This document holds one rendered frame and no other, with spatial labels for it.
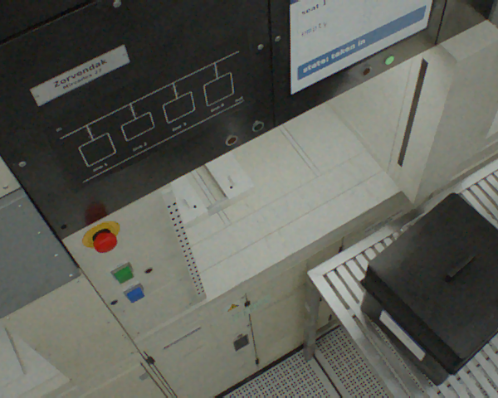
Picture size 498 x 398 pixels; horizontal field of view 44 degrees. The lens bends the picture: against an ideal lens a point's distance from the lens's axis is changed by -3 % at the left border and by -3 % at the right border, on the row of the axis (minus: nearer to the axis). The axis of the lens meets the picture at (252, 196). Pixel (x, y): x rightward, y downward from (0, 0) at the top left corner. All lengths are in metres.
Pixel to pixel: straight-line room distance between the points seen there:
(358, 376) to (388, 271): 1.01
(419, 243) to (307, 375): 1.04
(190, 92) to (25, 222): 0.30
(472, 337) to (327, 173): 0.58
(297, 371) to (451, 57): 1.44
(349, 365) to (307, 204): 0.90
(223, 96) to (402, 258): 0.63
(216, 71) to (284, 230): 0.75
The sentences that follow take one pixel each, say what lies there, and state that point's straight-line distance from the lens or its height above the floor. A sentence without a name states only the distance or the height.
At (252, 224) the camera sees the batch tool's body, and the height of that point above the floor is 0.87.
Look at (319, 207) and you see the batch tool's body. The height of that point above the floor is 0.87.
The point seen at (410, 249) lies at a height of 1.01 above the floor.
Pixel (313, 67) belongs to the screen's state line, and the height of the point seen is 1.51.
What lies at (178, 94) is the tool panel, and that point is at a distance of 0.90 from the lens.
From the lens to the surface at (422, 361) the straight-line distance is 1.55.
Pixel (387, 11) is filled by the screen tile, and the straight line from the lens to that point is 1.05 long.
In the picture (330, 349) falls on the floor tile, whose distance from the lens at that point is 2.38.
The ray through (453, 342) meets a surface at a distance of 1.36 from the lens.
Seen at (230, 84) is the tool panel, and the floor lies 1.56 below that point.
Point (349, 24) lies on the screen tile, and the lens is 1.01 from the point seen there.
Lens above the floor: 2.27
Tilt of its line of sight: 59 degrees down
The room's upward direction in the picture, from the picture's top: 6 degrees counter-clockwise
